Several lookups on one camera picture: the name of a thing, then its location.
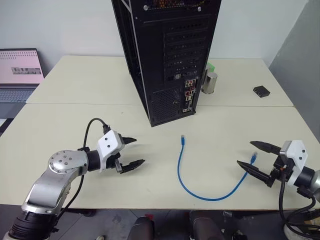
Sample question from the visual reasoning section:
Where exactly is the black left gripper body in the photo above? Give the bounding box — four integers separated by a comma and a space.
102, 134, 126, 173

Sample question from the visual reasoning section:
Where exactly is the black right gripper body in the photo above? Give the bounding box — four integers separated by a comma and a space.
265, 154, 295, 188

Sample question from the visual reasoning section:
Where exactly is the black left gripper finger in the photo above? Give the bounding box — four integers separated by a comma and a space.
121, 136, 138, 146
115, 158, 147, 175

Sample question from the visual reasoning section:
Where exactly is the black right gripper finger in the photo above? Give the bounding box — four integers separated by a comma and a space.
249, 140, 282, 157
236, 160, 273, 186

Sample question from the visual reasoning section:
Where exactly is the small black adapter box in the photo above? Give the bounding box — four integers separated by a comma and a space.
252, 85, 272, 99

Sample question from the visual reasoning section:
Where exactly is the white rounded object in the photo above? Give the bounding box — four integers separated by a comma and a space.
283, 219, 320, 240

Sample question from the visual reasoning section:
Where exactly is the dark rounded shape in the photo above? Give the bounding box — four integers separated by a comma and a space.
126, 216, 156, 240
188, 209, 226, 240

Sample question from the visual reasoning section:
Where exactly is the silver metal cylinder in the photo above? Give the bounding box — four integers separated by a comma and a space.
201, 72, 219, 95

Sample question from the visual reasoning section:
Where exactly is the black computer tower case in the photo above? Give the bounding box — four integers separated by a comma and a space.
111, 0, 223, 128

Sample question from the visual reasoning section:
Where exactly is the grey open laptop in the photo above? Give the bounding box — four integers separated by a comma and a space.
0, 48, 46, 119

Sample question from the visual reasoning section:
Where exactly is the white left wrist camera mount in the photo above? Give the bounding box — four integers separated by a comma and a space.
96, 129, 126, 174

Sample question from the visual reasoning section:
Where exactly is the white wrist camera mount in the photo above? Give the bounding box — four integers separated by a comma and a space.
279, 139, 308, 187
96, 129, 126, 174

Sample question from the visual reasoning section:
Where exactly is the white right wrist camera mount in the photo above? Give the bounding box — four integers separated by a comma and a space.
279, 139, 308, 187

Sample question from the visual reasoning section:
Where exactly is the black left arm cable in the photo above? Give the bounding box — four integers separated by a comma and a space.
53, 117, 111, 226

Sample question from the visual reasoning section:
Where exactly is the blue ethernet cable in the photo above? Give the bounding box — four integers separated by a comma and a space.
177, 134, 260, 202

